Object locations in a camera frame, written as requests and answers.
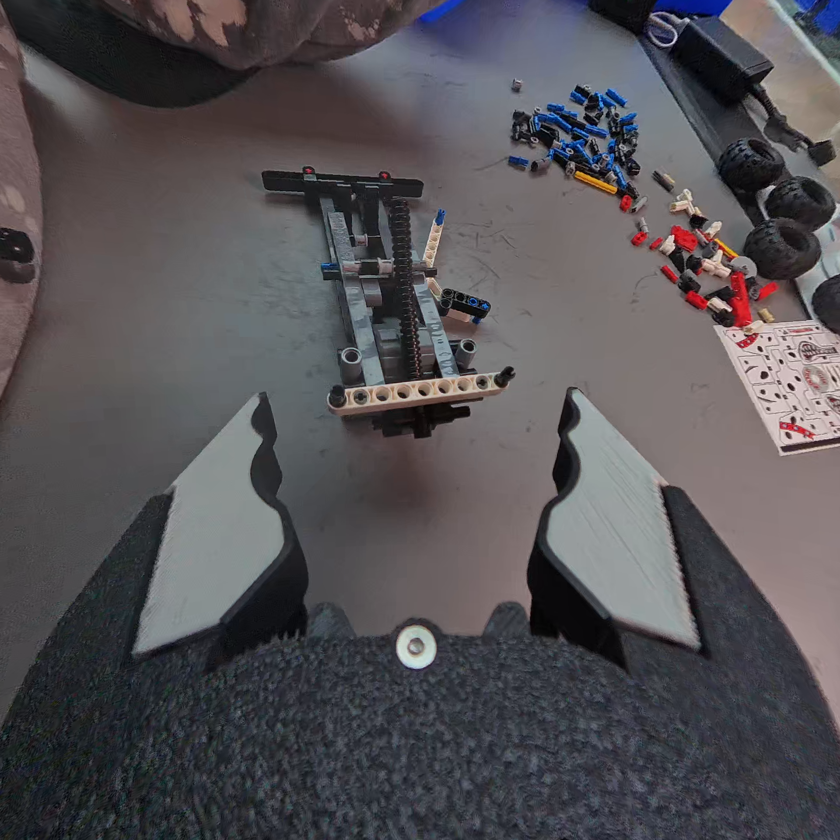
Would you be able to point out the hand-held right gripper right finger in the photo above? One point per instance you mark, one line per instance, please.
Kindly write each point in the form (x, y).
(617, 525)

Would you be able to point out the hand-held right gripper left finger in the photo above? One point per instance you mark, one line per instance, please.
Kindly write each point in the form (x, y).
(216, 525)

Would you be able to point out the grey black toy truck chassis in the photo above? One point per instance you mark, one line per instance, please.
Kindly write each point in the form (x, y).
(387, 315)

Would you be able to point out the black angled toy beam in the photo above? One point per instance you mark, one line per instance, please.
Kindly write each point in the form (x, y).
(463, 298)

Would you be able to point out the white angled toy beam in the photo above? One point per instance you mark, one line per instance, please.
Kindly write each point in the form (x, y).
(433, 246)

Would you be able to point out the person's left forearm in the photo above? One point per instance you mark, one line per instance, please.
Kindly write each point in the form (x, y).
(262, 26)

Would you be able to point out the black forearm rest pad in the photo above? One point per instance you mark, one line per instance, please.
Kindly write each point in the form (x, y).
(131, 65)

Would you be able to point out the grey desk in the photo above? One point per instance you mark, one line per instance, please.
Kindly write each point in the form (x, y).
(164, 295)

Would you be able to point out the white sticker sheet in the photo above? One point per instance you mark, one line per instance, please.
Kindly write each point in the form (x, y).
(787, 387)

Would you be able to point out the pile of red white pieces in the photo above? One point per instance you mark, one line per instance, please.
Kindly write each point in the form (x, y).
(709, 262)

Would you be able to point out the black clip-on microphone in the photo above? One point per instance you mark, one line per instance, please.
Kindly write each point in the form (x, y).
(16, 253)

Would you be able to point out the yellow toy axle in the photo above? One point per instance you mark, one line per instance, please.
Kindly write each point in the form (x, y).
(596, 182)

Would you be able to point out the black tan axle pin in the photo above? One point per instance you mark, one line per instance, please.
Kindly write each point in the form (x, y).
(664, 181)

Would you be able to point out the grey connector pin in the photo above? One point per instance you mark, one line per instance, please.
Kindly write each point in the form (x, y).
(540, 164)

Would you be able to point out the person's grey hoodie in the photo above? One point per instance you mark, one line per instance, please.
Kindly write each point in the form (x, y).
(16, 197)

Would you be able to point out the black power adapter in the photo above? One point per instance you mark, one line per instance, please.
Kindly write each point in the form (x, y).
(722, 56)

